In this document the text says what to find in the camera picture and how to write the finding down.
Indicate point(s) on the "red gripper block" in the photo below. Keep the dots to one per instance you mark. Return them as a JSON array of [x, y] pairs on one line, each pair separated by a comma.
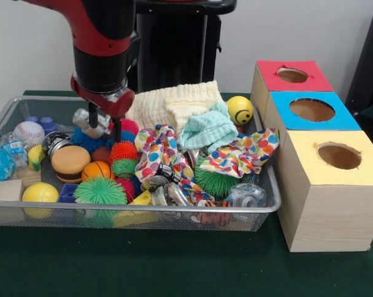
[[115, 105]]

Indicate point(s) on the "silver robot toy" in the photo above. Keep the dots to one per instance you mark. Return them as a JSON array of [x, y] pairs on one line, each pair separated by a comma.
[[81, 119]]

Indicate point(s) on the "rainbow spiky caterpillar toy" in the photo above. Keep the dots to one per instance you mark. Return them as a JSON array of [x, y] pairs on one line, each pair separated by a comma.
[[123, 154]]

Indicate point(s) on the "cream yellow cloth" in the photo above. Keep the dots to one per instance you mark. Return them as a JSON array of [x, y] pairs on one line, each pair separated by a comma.
[[167, 105]]

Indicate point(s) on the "polka dot colourful cloth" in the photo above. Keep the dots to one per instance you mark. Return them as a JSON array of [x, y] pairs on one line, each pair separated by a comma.
[[242, 151], [164, 151]]

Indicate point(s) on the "mint green cloth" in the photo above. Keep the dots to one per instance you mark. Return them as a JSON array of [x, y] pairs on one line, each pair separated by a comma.
[[208, 130]]

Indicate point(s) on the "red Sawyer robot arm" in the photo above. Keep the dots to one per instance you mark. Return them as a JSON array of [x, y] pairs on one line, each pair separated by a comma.
[[102, 43]]

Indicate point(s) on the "clear shallow mesh bin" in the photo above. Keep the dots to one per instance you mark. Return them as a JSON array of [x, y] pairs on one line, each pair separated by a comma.
[[263, 192]]

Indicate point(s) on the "wooden box with three holes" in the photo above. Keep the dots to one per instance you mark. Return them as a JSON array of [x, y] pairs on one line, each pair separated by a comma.
[[322, 210]]

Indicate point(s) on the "orange basketball toy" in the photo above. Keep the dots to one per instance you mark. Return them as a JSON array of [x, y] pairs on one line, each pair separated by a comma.
[[96, 171]]

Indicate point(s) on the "burger toy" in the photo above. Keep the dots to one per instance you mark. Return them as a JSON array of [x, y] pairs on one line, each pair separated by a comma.
[[70, 163]]

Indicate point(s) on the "small green spiky ball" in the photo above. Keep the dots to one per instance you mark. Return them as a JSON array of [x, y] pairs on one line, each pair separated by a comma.
[[99, 192]]

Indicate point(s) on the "white baseball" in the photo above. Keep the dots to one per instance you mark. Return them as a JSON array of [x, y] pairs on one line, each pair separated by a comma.
[[29, 132]]

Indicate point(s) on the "plain yellow ball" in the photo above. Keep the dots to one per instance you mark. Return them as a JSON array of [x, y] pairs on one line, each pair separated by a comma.
[[40, 193]]

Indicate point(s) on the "pale wooden block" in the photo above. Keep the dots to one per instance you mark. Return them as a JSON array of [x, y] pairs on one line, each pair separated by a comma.
[[5, 192]]

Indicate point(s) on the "large green spiky ball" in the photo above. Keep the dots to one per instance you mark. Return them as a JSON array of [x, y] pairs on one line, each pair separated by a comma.
[[214, 184]]

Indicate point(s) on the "yellow smiley ball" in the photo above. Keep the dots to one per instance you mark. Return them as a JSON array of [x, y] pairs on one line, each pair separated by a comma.
[[239, 110]]

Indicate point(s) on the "black chair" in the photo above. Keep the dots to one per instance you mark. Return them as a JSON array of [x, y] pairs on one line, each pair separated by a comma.
[[368, 68]]

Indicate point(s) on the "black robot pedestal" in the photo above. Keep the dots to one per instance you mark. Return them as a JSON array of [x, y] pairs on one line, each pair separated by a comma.
[[174, 49]]

